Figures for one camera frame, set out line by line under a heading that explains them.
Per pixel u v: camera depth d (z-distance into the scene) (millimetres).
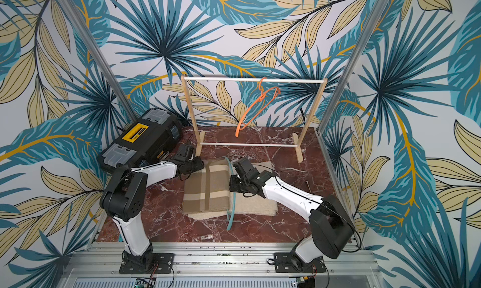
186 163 760
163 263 718
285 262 738
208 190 902
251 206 879
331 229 427
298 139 1132
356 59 858
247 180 636
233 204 801
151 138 933
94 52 822
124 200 500
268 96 840
